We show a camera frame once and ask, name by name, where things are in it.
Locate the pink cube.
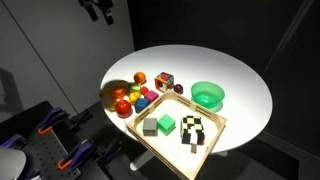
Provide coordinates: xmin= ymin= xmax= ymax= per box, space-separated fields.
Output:
xmin=143 ymin=90 xmax=160 ymax=104

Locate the yellow lemon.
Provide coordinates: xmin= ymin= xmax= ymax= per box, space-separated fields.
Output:
xmin=102 ymin=97 xmax=117 ymax=112

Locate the black yellow checkered plush cube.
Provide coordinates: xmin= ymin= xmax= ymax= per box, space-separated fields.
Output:
xmin=180 ymin=115 xmax=206 ymax=146

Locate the black perforated board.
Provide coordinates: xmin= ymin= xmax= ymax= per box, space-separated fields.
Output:
xmin=18 ymin=125 xmax=85 ymax=180

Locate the dark red plum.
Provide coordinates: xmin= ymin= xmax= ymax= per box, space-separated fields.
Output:
xmin=173 ymin=83 xmax=185 ymax=95

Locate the grey cube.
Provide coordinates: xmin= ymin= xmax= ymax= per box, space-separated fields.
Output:
xmin=142 ymin=117 xmax=159 ymax=137

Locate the black clamp knob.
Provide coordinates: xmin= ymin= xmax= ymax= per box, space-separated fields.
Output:
xmin=69 ymin=108 xmax=95 ymax=127

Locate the green plastic bowl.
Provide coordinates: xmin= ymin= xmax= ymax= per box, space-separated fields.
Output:
xmin=190 ymin=81 xmax=226 ymax=110

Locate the wooden crate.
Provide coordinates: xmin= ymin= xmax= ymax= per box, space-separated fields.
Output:
xmin=126 ymin=89 xmax=228 ymax=180

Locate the blue cube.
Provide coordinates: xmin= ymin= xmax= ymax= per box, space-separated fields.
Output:
xmin=134 ymin=97 xmax=150 ymax=114

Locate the small yellow apple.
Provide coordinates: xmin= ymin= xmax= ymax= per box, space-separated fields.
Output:
xmin=128 ymin=91 xmax=141 ymax=104

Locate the yellow banana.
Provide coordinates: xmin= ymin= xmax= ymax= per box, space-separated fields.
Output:
xmin=99 ymin=79 xmax=130 ymax=98

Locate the orange multicolour plush cube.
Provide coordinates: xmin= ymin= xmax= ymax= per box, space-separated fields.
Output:
xmin=154 ymin=71 xmax=175 ymax=93

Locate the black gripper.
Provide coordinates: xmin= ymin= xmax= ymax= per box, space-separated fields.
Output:
xmin=78 ymin=0 xmax=116 ymax=26

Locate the white rounded lamp head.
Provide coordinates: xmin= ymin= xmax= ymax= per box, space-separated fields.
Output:
xmin=0 ymin=146 xmax=27 ymax=180

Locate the green cube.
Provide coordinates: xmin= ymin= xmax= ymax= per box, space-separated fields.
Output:
xmin=157 ymin=113 xmax=177 ymax=136

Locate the orange red cube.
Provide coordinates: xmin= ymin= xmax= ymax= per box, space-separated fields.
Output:
xmin=111 ymin=86 xmax=127 ymax=100

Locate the purple orange spring clamp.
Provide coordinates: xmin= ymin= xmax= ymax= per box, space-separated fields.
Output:
xmin=56 ymin=139 xmax=97 ymax=171
xmin=37 ymin=106 xmax=70 ymax=136

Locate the red apple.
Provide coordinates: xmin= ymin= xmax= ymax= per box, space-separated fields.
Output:
xmin=114 ymin=99 xmax=134 ymax=119

